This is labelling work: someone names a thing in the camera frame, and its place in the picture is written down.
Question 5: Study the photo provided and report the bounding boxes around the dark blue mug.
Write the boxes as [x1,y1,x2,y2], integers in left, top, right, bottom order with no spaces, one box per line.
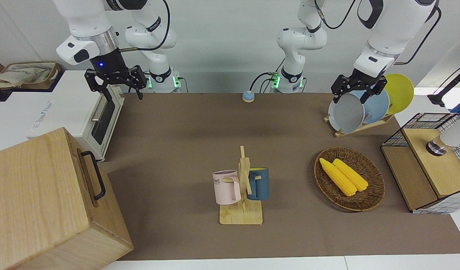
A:
[247,168,270,201]

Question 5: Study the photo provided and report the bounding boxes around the brown table mat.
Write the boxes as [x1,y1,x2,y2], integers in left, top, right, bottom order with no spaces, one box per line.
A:
[99,93,460,261]

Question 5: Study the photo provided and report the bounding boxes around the grey plate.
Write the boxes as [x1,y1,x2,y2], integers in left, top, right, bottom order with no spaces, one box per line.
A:
[328,93,365,134]

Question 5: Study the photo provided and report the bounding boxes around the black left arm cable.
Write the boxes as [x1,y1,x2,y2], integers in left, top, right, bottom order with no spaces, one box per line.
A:
[314,0,442,65]

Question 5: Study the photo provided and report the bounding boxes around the light blue plate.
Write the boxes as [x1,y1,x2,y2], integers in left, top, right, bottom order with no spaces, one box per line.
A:
[359,88,390,124]

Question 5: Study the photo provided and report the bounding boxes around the black arm base cable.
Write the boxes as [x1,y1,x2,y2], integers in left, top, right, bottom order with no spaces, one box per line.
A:
[250,72,281,93]

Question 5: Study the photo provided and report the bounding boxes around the brown wicker basket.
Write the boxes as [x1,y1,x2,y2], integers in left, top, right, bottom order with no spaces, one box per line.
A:
[314,147,386,212]

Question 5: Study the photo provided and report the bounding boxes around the white bottle with steel base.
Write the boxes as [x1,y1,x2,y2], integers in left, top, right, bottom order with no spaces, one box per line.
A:
[426,114,460,156]

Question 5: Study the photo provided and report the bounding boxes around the wooden wire grid shelf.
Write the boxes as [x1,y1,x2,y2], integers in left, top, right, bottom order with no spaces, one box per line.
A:
[381,112,460,214]

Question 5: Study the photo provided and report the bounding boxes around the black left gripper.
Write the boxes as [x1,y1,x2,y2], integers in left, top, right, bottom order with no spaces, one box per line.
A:
[330,69,388,104]

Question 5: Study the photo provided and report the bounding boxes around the light wooden cabinet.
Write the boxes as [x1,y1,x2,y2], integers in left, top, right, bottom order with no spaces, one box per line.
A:
[0,127,134,270]

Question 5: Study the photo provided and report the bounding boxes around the yellow plate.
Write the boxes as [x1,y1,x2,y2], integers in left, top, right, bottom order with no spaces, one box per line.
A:
[384,73,414,115]

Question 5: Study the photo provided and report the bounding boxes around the white toaster oven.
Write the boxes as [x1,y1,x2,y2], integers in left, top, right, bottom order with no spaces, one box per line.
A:
[0,70,125,162]

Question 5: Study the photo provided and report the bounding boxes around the black camera stand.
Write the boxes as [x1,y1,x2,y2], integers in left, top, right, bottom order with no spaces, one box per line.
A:
[427,62,460,107]

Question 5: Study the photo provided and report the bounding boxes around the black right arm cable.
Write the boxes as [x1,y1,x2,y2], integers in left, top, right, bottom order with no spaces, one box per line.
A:
[117,0,171,52]

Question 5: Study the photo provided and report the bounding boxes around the silver oven door handle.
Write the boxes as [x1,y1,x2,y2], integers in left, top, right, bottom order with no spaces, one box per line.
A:
[91,96,109,122]

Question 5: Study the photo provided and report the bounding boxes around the wooden mug rack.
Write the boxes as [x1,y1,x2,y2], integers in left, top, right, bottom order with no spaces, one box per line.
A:
[219,145,263,225]

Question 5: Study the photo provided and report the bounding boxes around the yellow corn cob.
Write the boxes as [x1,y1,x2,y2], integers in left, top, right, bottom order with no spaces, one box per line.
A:
[319,158,357,197]
[333,159,369,192]

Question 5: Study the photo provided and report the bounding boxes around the wooden plate rack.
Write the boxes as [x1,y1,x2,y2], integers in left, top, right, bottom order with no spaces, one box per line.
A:
[324,112,394,138]

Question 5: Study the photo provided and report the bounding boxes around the pink mug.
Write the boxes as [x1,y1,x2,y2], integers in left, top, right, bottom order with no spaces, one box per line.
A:
[213,170,241,205]

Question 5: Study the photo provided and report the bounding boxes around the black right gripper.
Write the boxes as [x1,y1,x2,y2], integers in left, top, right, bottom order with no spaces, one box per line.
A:
[84,49,148,104]

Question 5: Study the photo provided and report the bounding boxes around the black cabinet handle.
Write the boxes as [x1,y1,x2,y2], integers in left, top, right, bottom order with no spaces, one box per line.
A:
[81,150,106,201]

